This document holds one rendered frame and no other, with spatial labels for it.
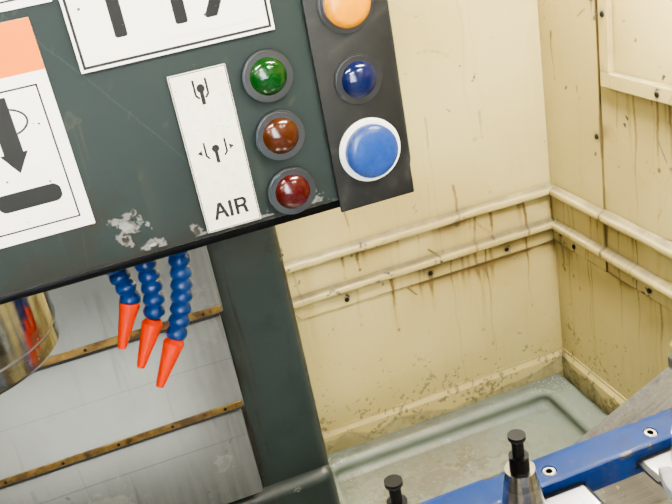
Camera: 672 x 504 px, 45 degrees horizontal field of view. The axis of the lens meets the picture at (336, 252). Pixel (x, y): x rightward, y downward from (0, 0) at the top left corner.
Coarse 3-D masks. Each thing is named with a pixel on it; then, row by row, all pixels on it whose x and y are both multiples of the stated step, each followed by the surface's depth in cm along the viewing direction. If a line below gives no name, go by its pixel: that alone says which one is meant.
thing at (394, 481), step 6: (396, 474) 64; (384, 480) 64; (390, 480) 64; (396, 480) 64; (402, 480) 64; (390, 486) 63; (396, 486) 63; (390, 492) 64; (396, 492) 64; (390, 498) 64; (396, 498) 64; (402, 498) 65
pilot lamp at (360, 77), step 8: (352, 64) 43; (360, 64) 43; (368, 64) 43; (344, 72) 43; (352, 72) 43; (360, 72) 43; (368, 72) 43; (344, 80) 43; (352, 80) 43; (360, 80) 43; (368, 80) 43; (344, 88) 43; (352, 88) 43; (360, 88) 43; (368, 88) 43; (352, 96) 43; (360, 96) 43
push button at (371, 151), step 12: (360, 132) 44; (372, 132) 44; (384, 132) 44; (348, 144) 44; (360, 144) 44; (372, 144) 44; (384, 144) 44; (396, 144) 45; (348, 156) 44; (360, 156) 44; (372, 156) 44; (384, 156) 45; (396, 156) 45; (360, 168) 44; (372, 168) 45; (384, 168) 45
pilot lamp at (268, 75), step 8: (256, 64) 41; (264, 64) 41; (272, 64) 41; (280, 64) 41; (256, 72) 41; (264, 72) 41; (272, 72) 41; (280, 72) 41; (256, 80) 41; (264, 80) 41; (272, 80) 41; (280, 80) 42; (256, 88) 41; (264, 88) 41; (272, 88) 42; (280, 88) 42
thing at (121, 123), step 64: (64, 64) 39; (128, 64) 40; (192, 64) 41; (128, 128) 41; (320, 128) 44; (128, 192) 42; (192, 192) 43; (256, 192) 44; (320, 192) 45; (0, 256) 41; (64, 256) 42; (128, 256) 43
